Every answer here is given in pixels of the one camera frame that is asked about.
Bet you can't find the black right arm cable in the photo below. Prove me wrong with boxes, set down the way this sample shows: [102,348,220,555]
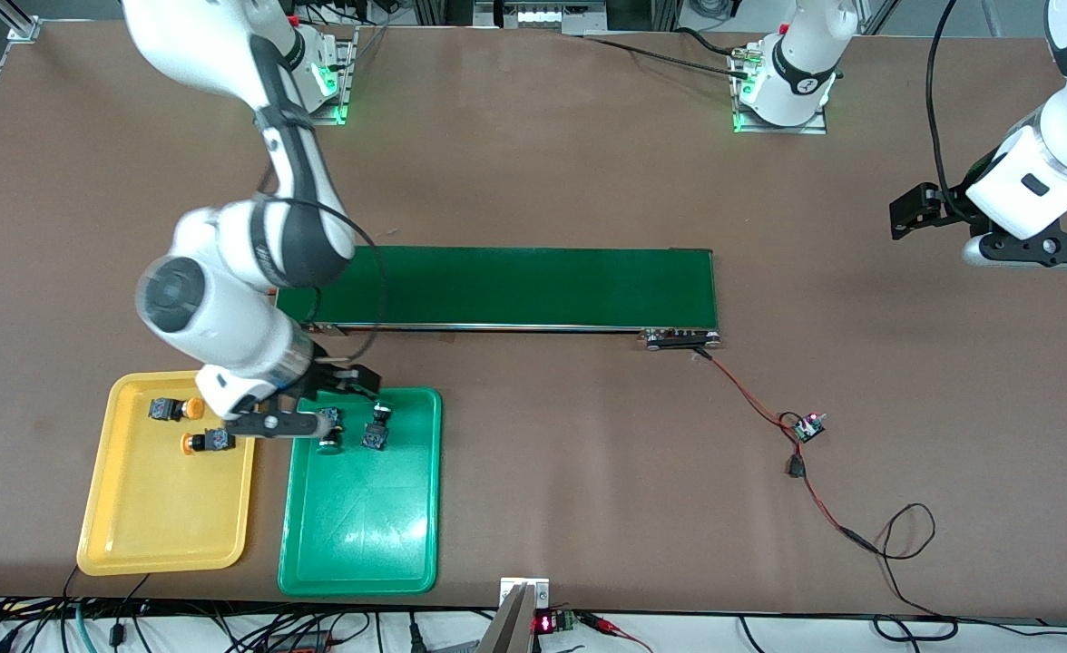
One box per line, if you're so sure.
[257,163,389,364]

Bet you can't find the aluminium frame post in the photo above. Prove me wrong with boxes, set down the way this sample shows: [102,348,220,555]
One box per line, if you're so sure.
[0,0,42,42]

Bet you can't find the black table cable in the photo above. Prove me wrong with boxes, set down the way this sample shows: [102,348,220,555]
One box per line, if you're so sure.
[579,27,754,81]

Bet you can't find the red and black wire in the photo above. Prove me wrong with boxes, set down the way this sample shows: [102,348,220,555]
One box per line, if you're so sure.
[692,347,879,554]

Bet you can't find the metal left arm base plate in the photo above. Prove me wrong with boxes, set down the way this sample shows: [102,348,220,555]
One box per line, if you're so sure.
[731,41,829,135]

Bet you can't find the green plastic tray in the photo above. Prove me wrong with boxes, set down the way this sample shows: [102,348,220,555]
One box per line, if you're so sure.
[278,387,444,597]

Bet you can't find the yellow cap push button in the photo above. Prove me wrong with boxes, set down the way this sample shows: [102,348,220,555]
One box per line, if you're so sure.
[180,428,237,456]
[149,396,206,424]

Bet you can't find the green belt conveyor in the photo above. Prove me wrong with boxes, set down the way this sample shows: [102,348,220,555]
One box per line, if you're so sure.
[272,243,723,351]

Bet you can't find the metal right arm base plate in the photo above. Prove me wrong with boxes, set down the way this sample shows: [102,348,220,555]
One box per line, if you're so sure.
[302,25,358,126]

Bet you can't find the grey equipment with white label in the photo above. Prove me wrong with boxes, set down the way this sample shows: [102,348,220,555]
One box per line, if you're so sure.
[475,0,609,35]

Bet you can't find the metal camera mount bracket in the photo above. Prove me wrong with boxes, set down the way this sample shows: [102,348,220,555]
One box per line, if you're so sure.
[475,578,553,653]

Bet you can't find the thin black looped cable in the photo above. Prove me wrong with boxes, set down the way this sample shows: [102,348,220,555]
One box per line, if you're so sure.
[860,503,1067,640]

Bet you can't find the red clip lead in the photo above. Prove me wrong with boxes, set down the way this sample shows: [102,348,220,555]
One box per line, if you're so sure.
[579,612,654,653]

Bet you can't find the yellow plastic tray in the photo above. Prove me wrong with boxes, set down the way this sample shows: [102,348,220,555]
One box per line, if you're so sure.
[76,368,261,577]

